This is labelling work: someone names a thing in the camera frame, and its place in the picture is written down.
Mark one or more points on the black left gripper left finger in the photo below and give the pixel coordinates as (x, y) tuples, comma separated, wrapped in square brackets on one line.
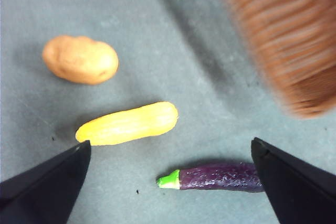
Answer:
[(44, 192)]

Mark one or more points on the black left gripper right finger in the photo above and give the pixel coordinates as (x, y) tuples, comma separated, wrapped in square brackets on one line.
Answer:
[(299, 190)]

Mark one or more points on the purple eggplant with green stem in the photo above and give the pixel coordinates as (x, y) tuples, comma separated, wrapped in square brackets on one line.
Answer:
[(218, 178)]

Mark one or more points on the yellow corn cob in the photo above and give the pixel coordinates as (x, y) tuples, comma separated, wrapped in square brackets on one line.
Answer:
[(126, 125)]

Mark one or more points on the brown potato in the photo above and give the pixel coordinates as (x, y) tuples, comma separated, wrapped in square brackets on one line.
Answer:
[(80, 60)]

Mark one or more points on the brown wicker basket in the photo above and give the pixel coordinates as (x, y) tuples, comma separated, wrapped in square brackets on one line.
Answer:
[(288, 37)]

